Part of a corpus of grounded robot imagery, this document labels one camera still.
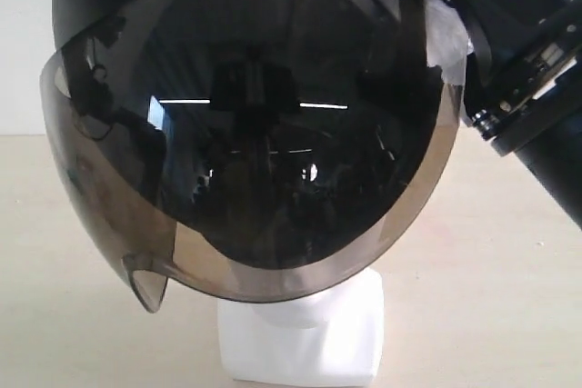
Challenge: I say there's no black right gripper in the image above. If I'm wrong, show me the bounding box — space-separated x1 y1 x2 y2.
445 0 581 138

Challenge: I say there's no black helmet with tinted visor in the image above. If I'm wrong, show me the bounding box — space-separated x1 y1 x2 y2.
40 0 470 313

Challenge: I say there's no white mannequin head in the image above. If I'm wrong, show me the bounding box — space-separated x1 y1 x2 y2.
217 268 385 387

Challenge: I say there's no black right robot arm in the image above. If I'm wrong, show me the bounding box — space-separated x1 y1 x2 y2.
444 0 581 223

